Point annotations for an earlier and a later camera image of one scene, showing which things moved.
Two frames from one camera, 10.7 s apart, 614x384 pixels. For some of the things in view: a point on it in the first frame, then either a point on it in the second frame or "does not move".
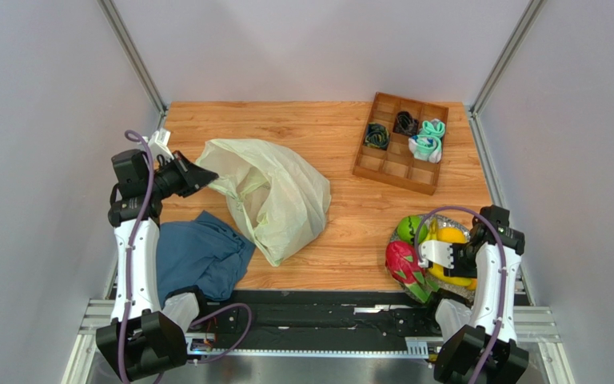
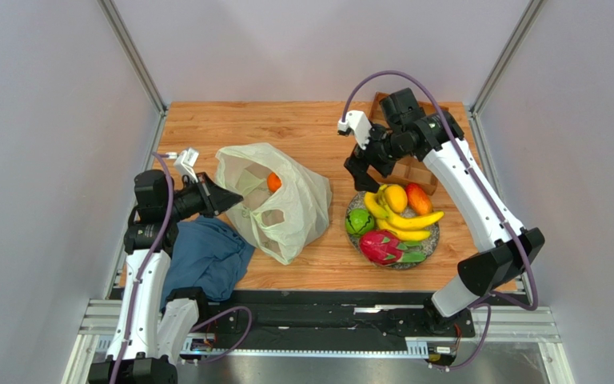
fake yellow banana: (438, 270) to (403, 226)
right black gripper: (458, 261) to (369, 156)
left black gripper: (193, 178) to (213, 198)
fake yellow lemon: (451, 234) to (396, 198)
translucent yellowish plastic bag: (277, 201) does not move
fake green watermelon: (408, 226) to (358, 221)
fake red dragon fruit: (402, 262) to (383, 247)
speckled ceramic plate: (465, 294) to (430, 244)
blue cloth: (208, 253) does not move
